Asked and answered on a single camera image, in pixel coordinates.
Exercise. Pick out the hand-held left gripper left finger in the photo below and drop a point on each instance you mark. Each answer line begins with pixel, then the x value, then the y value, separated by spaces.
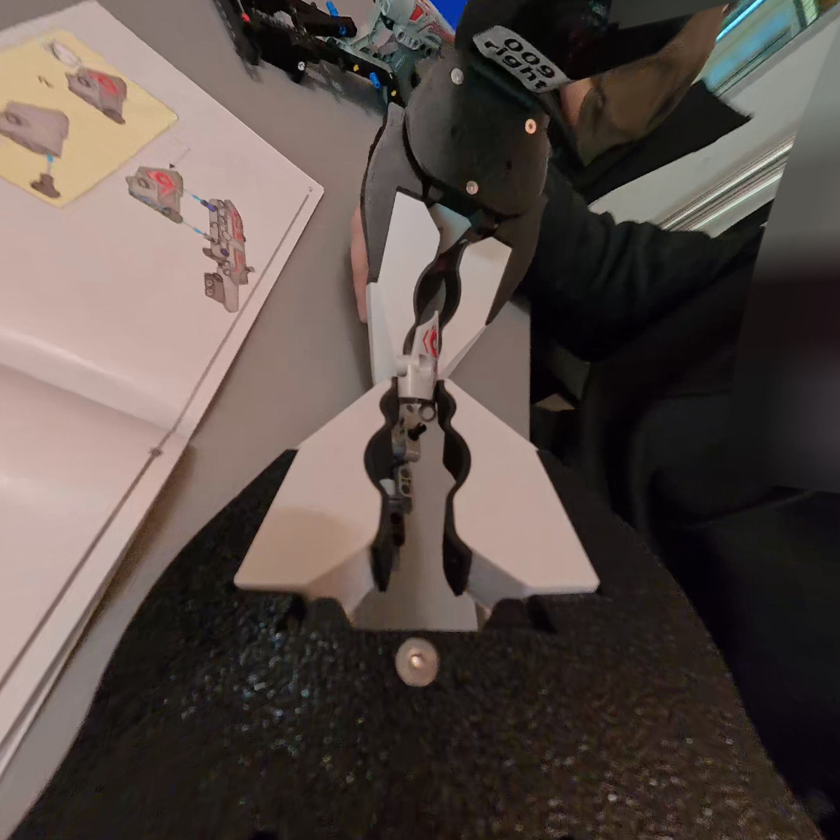
pixel 308 518

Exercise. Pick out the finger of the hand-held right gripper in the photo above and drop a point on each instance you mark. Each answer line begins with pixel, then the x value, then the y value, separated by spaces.
pixel 482 282
pixel 400 262

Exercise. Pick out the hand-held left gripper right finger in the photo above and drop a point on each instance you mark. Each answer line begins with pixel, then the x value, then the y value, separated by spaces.
pixel 525 525

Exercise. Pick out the grey toy brick assembly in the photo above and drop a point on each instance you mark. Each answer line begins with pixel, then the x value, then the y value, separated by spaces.
pixel 407 420

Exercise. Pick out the person's right forearm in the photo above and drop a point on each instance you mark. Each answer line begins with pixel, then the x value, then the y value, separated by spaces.
pixel 623 275

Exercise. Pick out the person's right hand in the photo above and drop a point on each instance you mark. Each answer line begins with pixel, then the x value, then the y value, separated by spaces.
pixel 643 92

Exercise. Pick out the person's black clothing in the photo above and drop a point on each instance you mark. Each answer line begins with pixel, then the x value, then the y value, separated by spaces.
pixel 722 492

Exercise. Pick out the partly built toy vehicle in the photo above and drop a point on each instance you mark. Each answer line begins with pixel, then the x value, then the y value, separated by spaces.
pixel 295 33

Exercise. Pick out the toy instruction booklet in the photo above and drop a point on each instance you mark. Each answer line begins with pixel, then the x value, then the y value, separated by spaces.
pixel 131 275

